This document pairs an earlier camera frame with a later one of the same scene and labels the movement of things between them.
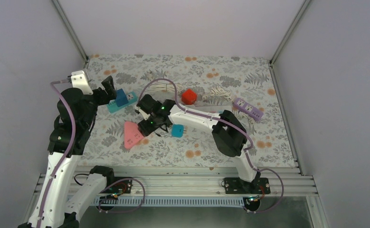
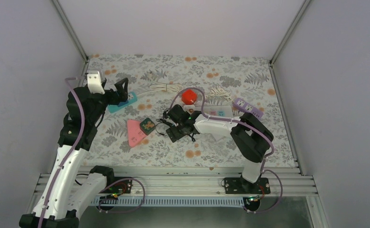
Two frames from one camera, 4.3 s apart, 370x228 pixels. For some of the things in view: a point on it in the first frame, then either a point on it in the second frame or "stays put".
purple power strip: [248, 109] stays put
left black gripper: [104, 99] to [122, 94]
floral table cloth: [207, 85] stays put
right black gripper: [147, 129] to [177, 135]
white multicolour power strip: [216, 109] stays put
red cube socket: [189, 97] stays put
